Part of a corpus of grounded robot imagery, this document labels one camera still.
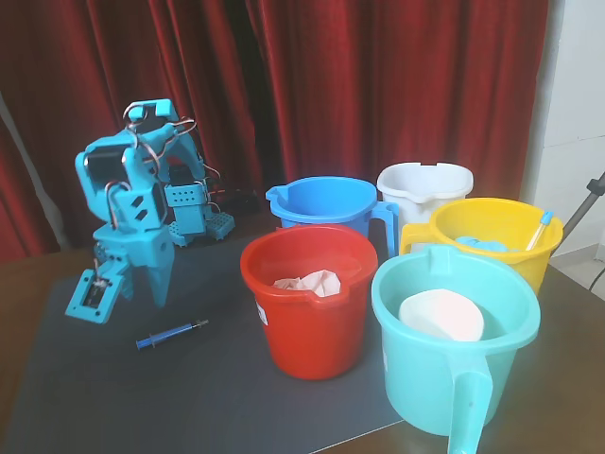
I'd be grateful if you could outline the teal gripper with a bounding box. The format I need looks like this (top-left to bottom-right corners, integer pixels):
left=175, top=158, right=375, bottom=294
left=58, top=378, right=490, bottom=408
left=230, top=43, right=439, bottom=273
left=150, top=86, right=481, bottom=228
left=92, top=221, right=176, bottom=309

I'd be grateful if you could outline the blue plunger syringe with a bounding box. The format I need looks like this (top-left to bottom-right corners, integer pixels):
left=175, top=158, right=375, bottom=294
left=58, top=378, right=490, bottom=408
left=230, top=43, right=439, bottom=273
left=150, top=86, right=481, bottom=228
left=135, top=319, right=210, bottom=352

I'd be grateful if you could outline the dark grey textured mat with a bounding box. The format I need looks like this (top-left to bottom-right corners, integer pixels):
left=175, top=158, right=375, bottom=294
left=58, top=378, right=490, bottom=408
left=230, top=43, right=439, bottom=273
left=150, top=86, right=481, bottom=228
left=4, top=236, right=403, bottom=454

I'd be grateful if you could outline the blue plastic bucket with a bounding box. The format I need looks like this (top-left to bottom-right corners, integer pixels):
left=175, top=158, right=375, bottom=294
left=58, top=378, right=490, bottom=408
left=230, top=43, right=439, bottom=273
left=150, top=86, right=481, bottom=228
left=265, top=176, right=401, bottom=259

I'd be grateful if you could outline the red plastic bucket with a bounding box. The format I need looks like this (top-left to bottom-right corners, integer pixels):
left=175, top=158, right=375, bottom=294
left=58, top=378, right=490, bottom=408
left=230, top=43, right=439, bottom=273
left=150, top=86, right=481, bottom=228
left=239, top=224, right=379, bottom=381

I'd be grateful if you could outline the crumpled white tissue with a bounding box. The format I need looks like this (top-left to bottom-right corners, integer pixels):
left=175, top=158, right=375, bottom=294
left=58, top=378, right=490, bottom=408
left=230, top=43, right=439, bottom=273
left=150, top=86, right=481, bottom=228
left=272, top=269, right=343, bottom=299

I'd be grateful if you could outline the white plastic bucket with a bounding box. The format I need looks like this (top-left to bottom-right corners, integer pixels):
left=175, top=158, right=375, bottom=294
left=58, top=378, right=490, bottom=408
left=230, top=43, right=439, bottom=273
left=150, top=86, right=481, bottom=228
left=376, top=162, right=475, bottom=227

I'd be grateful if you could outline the white face mask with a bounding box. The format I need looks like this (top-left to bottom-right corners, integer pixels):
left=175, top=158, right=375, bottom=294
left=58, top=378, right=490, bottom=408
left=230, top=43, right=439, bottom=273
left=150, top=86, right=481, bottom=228
left=398, top=288, right=485, bottom=342

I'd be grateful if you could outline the teal plastic bucket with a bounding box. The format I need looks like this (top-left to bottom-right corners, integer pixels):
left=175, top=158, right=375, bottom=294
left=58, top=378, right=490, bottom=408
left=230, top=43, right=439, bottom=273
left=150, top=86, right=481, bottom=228
left=371, top=244, right=542, bottom=454

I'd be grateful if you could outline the red velvet curtain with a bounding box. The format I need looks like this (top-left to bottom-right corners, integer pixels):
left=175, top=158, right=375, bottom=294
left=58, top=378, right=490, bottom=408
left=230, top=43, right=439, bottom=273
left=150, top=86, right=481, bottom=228
left=0, top=0, right=552, bottom=262

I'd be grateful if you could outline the yellow plastic bucket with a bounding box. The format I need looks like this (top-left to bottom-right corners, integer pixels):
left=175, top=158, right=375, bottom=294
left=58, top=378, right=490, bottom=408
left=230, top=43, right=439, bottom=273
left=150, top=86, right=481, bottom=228
left=399, top=197, right=565, bottom=297

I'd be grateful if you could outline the grey tripod leg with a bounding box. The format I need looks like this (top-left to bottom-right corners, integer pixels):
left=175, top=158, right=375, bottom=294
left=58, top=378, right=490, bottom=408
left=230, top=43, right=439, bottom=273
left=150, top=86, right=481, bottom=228
left=562, top=172, right=605, bottom=233

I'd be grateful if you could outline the teal framed wrist camera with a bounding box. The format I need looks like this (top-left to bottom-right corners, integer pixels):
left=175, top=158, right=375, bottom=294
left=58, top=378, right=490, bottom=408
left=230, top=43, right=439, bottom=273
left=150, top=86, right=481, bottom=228
left=64, top=267, right=125, bottom=325

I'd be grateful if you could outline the black cable bundle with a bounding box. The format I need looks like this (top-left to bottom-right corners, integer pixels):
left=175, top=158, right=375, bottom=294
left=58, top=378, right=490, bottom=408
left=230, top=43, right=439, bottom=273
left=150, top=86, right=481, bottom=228
left=207, top=186, right=260, bottom=215

